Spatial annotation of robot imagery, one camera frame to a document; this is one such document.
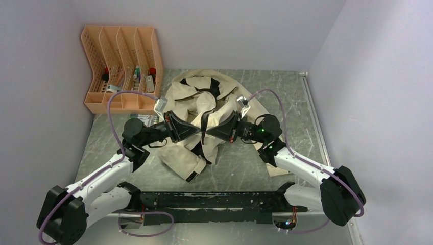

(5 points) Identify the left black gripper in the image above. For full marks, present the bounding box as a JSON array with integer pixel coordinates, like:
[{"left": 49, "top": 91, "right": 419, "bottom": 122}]
[{"left": 139, "top": 110, "right": 201, "bottom": 147}]

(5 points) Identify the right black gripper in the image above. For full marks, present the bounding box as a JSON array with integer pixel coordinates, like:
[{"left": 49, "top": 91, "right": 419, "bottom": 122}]
[{"left": 206, "top": 110, "right": 267, "bottom": 144}]

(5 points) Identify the beige zip jacket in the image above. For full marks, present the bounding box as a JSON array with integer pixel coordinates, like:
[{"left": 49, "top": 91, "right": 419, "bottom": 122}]
[{"left": 157, "top": 69, "right": 292, "bottom": 184}]

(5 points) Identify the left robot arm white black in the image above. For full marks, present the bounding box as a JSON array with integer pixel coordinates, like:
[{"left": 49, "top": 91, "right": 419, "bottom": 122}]
[{"left": 36, "top": 111, "right": 201, "bottom": 244}]

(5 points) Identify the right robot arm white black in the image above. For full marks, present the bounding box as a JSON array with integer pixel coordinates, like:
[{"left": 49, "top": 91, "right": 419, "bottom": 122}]
[{"left": 206, "top": 112, "right": 366, "bottom": 226}]

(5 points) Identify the pack of coloured markers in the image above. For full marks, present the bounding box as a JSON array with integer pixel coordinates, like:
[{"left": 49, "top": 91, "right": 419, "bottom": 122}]
[{"left": 130, "top": 114, "right": 159, "bottom": 127}]

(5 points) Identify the orange plastic file organizer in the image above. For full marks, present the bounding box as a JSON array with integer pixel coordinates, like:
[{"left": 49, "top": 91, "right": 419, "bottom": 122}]
[{"left": 81, "top": 26, "right": 164, "bottom": 114}]

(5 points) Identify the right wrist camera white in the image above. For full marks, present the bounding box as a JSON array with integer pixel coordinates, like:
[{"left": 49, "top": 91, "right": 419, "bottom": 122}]
[{"left": 236, "top": 96, "right": 251, "bottom": 119}]

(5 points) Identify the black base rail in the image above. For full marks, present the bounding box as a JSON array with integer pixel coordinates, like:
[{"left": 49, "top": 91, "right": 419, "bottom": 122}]
[{"left": 124, "top": 190, "right": 307, "bottom": 226}]

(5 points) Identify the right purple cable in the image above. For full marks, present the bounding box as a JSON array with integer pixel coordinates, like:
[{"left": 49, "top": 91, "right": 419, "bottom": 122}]
[{"left": 247, "top": 88, "right": 365, "bottom": 235}]

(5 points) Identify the purple cable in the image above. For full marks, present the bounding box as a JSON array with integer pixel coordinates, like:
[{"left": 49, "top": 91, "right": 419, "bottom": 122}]
[
  {"left": 247, "top": 88, "right": 365, "bottom": 235},
  {"left": 38, "top": 90, "right": 175, "bottom": 245}
]

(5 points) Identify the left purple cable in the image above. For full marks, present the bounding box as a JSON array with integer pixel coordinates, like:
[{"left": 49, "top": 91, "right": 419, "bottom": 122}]
[{"left": 38, "top": 90, "right": 175, "bottom": 245}]

